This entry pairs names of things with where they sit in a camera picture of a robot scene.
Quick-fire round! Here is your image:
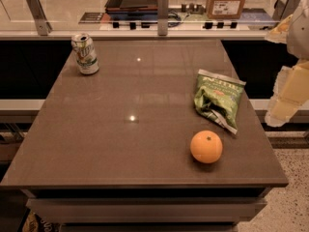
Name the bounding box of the snack bag under table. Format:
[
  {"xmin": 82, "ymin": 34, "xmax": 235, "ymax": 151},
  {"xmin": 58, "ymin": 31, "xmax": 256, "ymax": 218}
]
[{"xmin": 21, "ymin": 212, "xmax": 60, "ymax": 232}]

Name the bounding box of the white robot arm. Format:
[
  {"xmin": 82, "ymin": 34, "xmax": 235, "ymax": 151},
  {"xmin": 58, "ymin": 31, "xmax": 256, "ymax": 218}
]
[{"xmin": 265, "ymin": 0, "xmax": 309, "ymax": 127}]

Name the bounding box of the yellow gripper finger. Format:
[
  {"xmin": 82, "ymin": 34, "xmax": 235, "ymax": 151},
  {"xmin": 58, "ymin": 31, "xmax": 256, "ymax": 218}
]
[
  {"xmin": 265, "ymin": 14, "xmax": 293, "ymax": 44},
  {"xmin": 265, "ymin": 61, "xmax": 309, "ymax": 127}
]

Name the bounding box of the left metal bracket post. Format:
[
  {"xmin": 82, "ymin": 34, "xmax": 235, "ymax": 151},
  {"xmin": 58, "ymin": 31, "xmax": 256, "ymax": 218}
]
[{"xmin": 26, "ymin": 0, "xmax": 52, "ymax": 36}]

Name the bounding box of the cardboard box with label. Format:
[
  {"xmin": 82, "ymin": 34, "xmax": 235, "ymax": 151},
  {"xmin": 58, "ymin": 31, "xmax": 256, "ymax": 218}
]
[{"xmin": 207, "ymin": 0, "xmax": 245, "ymax": 19}]

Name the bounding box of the right metal bracket post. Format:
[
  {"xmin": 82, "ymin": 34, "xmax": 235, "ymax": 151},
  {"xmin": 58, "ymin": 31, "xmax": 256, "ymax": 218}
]
[{"xmin": 271, "ymin": 0, "xmax": 307, "ymax": 21}]

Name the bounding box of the center metal bracket post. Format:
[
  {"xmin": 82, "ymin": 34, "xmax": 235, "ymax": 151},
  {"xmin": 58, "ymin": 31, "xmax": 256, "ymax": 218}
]
[{"xmin": 157, "ymin": 0, "xmax": 169, "ymax": 36}]

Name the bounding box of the orange fruit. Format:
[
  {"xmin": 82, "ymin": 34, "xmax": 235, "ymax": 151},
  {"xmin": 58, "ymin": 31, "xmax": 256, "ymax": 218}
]
[{"xmin": 190, "ymin": 130, "xmax": 223, "ymax": 163}]

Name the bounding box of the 7up soda can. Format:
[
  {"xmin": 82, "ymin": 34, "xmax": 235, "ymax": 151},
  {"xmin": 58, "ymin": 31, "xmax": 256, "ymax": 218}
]
[{"xmin": 71, "ymin": 33, "xmax": 99, "ymax": 74}]

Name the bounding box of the metal bracket post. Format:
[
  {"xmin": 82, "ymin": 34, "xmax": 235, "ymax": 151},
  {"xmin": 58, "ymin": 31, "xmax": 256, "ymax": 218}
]
[
  {"xmin": 157, "ymin": 0, "xmax": 169, "ymax": 36},
  {"xmin": 271, "ymin": 0, "xmax": 307, "ymax": 21},
  {"xmin": 26, "ymin": 0, "xmax": 52, "ymax": 36}
]

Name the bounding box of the green jalapeno chip bag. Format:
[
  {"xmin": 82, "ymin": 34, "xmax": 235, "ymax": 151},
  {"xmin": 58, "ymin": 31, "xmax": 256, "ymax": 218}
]
[{"xmin": 193, "ymin": 70, "xmax": 245, "ymax": 134}]

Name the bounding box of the grey table drawer front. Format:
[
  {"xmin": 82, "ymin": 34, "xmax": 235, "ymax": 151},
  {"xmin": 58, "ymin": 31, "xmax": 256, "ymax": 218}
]
[{"xmin": 27, "ymin": 197, "xmax": 267, "ymax": 223}]

